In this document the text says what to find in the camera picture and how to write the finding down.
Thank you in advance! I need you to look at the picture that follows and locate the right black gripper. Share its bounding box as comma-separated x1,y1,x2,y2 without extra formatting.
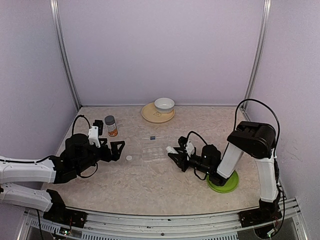
168,147,212,175

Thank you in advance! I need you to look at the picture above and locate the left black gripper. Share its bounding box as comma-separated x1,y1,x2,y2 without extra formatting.
75,138,125,173

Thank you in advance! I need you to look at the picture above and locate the small white pill bottle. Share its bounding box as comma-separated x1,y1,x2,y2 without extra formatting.
166,146,177,154

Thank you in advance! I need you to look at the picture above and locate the clear plastic pill organizer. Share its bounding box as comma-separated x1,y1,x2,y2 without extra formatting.
141,135,168,163

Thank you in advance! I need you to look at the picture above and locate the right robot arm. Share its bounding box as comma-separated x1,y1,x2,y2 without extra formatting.
166,121,279,222

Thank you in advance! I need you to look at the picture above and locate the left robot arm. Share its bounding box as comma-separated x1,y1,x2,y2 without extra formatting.
0,133,125,223

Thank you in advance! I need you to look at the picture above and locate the orange pill bottle grey cap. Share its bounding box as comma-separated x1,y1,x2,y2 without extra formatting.
104,115,118,137

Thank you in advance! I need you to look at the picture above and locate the beige round plate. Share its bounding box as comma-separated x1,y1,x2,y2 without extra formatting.
141,102,175,124

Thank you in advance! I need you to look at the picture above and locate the white ceramic bowl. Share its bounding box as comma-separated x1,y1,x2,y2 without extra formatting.
154,97,175,114

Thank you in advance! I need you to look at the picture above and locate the green round plate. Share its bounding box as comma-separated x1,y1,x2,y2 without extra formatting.
205,170,239,194

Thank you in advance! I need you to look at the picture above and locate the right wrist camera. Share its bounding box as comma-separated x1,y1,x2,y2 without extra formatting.
178,136,196,157

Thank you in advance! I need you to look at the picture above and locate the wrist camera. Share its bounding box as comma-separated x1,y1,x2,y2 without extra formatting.
178,136,196,157
88,119,104,148

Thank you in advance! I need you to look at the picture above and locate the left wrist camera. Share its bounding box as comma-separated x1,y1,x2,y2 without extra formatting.
88,119,104,148

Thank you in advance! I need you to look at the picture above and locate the front aluminium rail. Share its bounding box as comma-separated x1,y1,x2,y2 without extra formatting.
16,198,308,240

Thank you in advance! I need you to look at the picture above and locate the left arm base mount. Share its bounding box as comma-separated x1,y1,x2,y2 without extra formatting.
43,189,87,229

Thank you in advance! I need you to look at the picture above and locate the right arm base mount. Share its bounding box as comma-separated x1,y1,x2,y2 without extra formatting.
238,199,282,228

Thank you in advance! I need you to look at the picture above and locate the left aluminium frame post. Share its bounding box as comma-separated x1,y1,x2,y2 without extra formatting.
50,0,82,111

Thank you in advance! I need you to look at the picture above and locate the aluminium frame post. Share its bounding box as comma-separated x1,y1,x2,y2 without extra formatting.
244,0,272,99
50,0,82,111

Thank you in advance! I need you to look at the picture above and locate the right aluminium frame post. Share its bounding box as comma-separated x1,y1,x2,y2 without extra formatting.
244,0,272,99

